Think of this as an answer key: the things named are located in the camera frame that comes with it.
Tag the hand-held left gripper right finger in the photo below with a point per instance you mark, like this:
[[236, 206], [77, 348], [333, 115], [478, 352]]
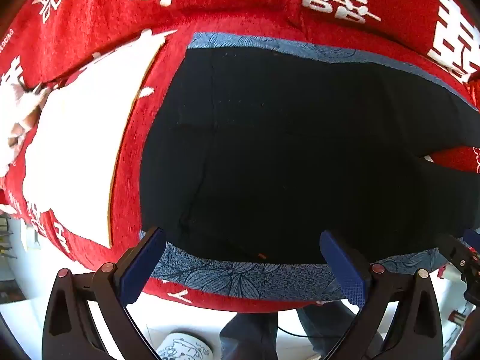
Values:
[[347, 270]]

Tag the white cartoon printed cup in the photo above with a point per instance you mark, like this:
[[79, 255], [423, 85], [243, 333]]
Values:
[[185, 347]]

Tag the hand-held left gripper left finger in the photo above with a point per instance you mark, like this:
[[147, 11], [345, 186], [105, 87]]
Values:
[[144, 266]]

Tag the red patterned pillow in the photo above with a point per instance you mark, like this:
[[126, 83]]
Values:
[[461, 159]]

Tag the person's leg in jeans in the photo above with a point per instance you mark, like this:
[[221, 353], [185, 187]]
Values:
[[322, 326], [249, 335]]

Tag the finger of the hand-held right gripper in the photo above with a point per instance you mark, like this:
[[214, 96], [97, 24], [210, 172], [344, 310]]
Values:
[[473, 237], [452, 249]]

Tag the red printed blanket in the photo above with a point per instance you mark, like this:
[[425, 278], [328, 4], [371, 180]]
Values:
[[225, 3]]

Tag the black pants with patterned waistband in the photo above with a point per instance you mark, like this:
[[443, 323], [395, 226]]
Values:
[[281, 138]]

